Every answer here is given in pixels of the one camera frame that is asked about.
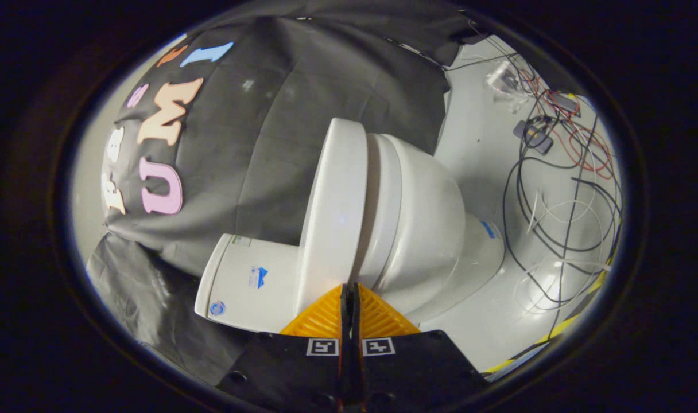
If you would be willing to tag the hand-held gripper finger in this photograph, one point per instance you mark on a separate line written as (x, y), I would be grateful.
(345, 321)
(356, 321)

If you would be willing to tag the white toilet lid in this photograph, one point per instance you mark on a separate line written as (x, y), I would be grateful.
(334, 201)

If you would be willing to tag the white toilet seat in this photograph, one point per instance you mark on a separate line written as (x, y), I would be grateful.
(384, 212)

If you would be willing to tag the white ceramic toilet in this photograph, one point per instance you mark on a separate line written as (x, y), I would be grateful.
(432, 229)

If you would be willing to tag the white toilet tank cover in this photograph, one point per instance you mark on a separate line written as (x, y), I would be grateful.
(211, 281)

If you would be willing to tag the yellow black floor tape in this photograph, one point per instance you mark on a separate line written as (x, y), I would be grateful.
(561, 328)

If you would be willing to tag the black backdrop cloth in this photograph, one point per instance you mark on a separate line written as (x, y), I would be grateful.
(280, 115)

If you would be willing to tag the clear plastic bag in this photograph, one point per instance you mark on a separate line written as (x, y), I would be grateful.
(505, 80)

